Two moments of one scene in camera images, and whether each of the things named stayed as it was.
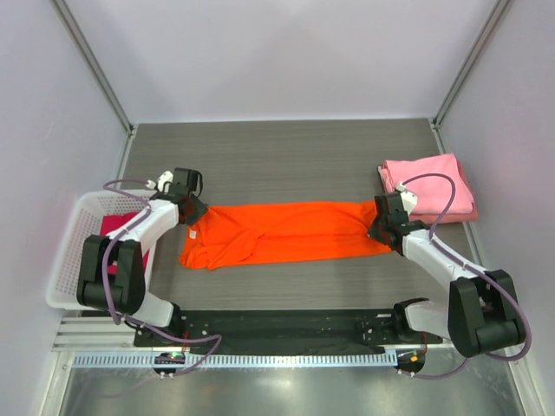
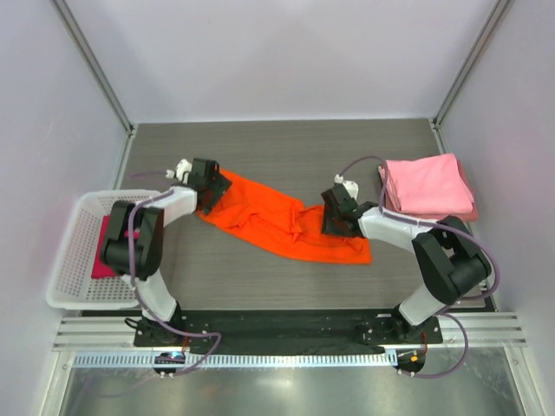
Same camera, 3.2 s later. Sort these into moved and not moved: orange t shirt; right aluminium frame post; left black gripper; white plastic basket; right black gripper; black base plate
Moved: right black gripper; orange t shirt; left black gripper
Not moved: white plastic basket; right aluminium frame post; black base plate
